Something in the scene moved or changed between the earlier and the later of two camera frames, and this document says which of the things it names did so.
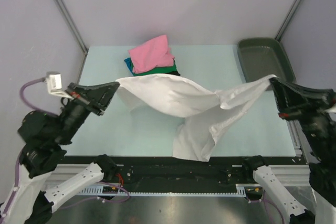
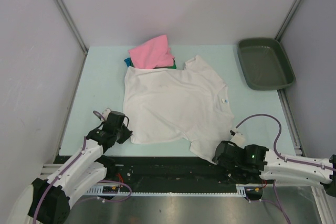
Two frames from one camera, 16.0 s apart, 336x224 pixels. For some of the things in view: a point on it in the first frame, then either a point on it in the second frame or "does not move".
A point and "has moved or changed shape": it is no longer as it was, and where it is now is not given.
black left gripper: [94, 97] -> [126, 135]
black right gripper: [313, 100] -> [221, 162]
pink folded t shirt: [152, 53] does not move
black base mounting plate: [169, 174] does not move
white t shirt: [203, 110] has moved or changed shape
